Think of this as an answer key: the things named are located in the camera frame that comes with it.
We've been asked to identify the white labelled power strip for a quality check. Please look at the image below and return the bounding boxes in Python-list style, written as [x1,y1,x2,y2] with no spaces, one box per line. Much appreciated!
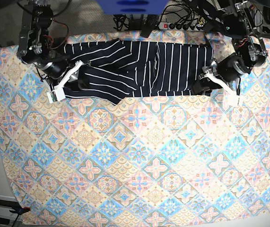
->
[158,22,203,31]

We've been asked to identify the blue orange clamp bottom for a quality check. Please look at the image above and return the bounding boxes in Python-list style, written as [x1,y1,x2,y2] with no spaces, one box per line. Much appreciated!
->
[9,207,31,221]

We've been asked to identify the blue box overhead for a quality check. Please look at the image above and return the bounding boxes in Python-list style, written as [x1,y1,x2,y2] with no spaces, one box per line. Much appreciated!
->
[97,0,168,15]

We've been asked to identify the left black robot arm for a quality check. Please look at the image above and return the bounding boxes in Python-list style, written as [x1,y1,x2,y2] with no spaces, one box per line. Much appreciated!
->
[191,0,268,97]

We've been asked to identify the tangled black cables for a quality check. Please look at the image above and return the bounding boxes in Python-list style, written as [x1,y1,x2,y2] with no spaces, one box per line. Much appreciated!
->
[112,0,223,31]

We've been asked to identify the patterned pastel tablecloth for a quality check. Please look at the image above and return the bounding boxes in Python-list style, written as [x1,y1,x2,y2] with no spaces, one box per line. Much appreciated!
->
[0,39,270,227]

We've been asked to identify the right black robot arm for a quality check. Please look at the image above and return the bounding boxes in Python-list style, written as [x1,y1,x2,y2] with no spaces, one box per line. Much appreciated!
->
[17,0,89,91]

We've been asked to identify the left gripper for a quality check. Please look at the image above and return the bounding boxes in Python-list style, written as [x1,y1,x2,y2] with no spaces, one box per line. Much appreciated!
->
[191,59,222,95]

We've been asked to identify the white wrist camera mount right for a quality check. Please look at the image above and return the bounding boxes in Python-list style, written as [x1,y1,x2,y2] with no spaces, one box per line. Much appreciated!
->
[47,61,84,104]

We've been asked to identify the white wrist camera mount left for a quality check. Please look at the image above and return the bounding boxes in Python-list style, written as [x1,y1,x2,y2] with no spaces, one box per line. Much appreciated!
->
[202,67,244,107]

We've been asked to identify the navy white striped T-shirt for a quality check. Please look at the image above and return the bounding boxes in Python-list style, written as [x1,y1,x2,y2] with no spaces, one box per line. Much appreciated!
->
[63,39,214,105]

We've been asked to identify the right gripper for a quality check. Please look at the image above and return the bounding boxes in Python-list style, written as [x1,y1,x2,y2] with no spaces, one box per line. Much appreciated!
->
[64,61,90,91]

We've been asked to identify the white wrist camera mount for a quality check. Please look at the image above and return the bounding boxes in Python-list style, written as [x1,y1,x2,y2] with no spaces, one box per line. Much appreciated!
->
[47,61,84,104]
[202,67,244,107]

